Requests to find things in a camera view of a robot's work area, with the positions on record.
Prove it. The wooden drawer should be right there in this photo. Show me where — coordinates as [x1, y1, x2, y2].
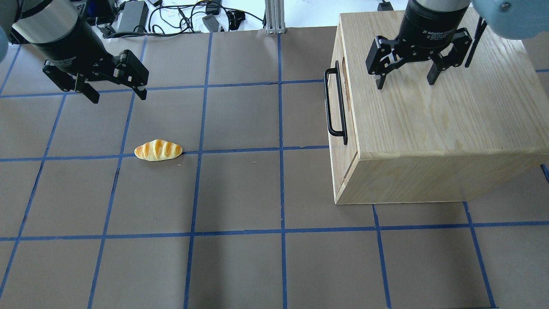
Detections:
[327, 29, 357, 192]

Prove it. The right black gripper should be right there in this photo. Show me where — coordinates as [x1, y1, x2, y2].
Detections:
[365, 0, 472, 90]

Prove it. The black power adapter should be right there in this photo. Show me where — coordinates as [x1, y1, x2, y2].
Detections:
[116, 0, 149, 33]

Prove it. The grey small adapter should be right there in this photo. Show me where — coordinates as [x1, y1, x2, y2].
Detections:
[202, 14, 225, 33]

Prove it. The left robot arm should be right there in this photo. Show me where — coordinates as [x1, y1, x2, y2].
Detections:
[1, 0, 149, 104]

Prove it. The wooden drawer cabinet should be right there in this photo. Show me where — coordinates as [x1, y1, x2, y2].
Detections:
[333, 11, 549, 205]

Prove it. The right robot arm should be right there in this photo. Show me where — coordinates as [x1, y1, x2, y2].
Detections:
[365, 0, 549, 90]

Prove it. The black drawer handle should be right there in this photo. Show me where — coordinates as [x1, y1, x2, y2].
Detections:
[323, 60, 348, 146]

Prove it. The aluminium frame post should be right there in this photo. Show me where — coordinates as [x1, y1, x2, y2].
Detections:
[264, 0, 287, 34]

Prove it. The toy bread roll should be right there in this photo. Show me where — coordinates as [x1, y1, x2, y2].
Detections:
[134, 139, 184, 162]

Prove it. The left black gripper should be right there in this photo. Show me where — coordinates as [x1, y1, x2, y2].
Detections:
[26, 15, 149, 104]

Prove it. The black cable bundle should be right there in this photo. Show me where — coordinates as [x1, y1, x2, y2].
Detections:
[148, 0, 266, 35]

